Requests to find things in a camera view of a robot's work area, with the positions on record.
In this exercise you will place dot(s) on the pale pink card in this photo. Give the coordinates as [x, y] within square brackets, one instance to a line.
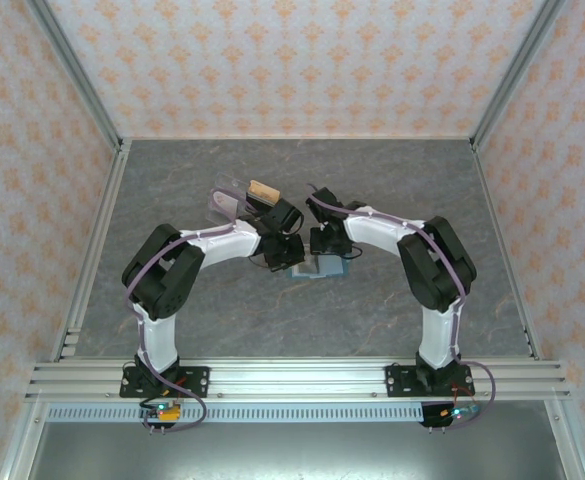
[226, 204]

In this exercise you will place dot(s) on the aluminium table side rail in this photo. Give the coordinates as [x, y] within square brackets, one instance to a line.
[114, 185]
[487, 200]

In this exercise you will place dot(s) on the black card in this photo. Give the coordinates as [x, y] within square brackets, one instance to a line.
[254, 204]

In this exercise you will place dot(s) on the aluminium frame leg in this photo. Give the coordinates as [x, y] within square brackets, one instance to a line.
[19, 445]
[569, 445]

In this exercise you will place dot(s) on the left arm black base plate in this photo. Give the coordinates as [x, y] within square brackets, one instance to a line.
[197, 380]

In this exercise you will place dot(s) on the aluminium mounting rail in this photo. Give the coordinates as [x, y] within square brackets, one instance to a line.
[297, 380]

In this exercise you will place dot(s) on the orange card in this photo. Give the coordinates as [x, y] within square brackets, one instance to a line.
[264, 192]

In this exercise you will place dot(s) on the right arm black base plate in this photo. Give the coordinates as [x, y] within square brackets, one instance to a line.
[397, 380]

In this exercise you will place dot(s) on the aluminium frame post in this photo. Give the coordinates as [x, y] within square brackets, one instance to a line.
[72, 70]
[517, 70]

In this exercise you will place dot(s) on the teal leather card holder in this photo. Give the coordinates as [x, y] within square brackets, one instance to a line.
[332, 267]

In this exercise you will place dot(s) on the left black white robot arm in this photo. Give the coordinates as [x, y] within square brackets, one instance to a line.
[167, 280]

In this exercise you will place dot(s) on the grey metal panel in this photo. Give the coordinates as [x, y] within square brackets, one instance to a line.
[297, 450]

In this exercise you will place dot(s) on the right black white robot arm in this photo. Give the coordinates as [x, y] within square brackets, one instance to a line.
[437, 265]

